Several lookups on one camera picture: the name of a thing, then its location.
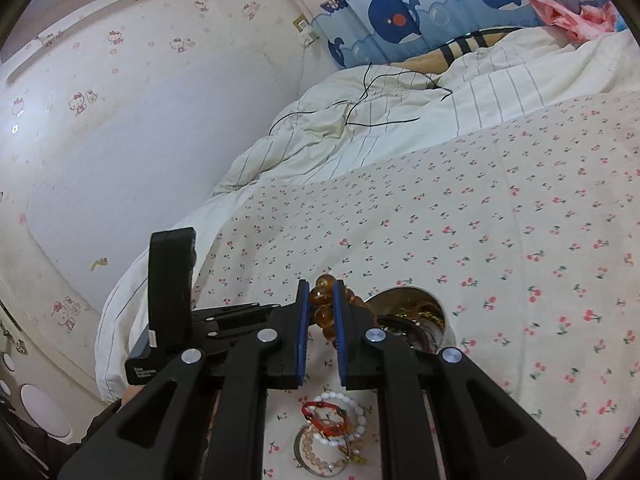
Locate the white bead bracelet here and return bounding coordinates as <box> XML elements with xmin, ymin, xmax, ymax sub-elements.
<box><xmin>307</xmin><ymin>391</ymin><xmax>370</xmax><ymax>443</ymax></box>

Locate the cherry print bed sheet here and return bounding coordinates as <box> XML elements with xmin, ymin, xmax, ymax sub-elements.
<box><xmin>194</xmin><ymin>92</ymin><xmax>639</xmax><ymax>478</ymax></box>

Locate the amber bead bracelet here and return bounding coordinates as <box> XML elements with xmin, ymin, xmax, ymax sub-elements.
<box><xmin>307</xmin><ymin>274</ymin><xmax>369</xmax><ymax>344</ymax></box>

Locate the person left hand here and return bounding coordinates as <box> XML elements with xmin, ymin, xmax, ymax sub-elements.
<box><xmin>122</xmin><ymin>385</ymin><xmax>144</xmax><ymax>406</ymax></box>

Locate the silver metal bangle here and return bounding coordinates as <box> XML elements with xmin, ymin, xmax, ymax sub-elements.
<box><xmin>293</xmin><ymin>426</ymin><xmax>350</xmax><ymax>478</ymax></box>

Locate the striped tan pillow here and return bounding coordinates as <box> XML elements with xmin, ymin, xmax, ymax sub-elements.
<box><xmin>393</xmin><ymin>27</ymin><xmax>518</xmax><ymax>75</ymax></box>

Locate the pale pink bead bracelet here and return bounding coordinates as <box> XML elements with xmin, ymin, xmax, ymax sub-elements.
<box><xmin>299</xmin><ymin>424</ymin><xmax>367</xmax><ymax>474</ymax></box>

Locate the pink crumpled cloth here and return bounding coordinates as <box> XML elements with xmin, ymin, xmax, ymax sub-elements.
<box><xmin>528</xmin><ymin>0</ymin><xmax>620</xmax><ymax>44</ymax></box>

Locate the striped white duvet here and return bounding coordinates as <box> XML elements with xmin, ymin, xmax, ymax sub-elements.
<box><xmin>94</xmin><ymin>27</ymin><xmax>640</xmax><ymax>403</ymax></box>

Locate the red string bracelet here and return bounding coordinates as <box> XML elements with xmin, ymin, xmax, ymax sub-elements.
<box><xmin>299</xmin><ymin>400</ymin><xmax>352</xmax><ymax>437</ymax></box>

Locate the round silver metal tin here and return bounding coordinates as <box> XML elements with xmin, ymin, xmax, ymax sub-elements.
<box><xmin>366</xmin><ymin>286</ymin><xmax>456</xmax><ymax>353</ymax></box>

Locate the white wall socket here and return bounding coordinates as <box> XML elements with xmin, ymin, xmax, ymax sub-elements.
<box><xmin>293</xmin><ymin>14</ymin><xmax>319</xmax><ymax>49</ymax></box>

